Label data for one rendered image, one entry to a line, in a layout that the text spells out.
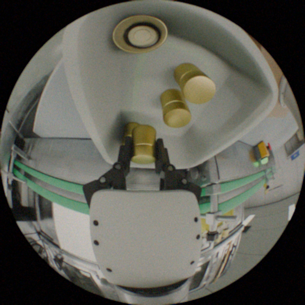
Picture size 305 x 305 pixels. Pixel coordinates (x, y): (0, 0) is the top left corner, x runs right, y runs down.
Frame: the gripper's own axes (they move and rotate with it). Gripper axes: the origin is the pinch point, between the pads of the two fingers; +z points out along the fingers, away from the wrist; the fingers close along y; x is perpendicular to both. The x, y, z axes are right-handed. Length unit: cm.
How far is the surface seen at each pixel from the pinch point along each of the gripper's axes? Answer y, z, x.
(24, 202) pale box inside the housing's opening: -83, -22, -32
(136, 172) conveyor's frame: -0.6, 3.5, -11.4
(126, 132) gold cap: -2.9, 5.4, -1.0
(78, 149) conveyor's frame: -17.9, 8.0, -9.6
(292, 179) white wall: 613, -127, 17
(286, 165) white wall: 612, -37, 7
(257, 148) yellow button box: 54, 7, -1
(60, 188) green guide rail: -24.4, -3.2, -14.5
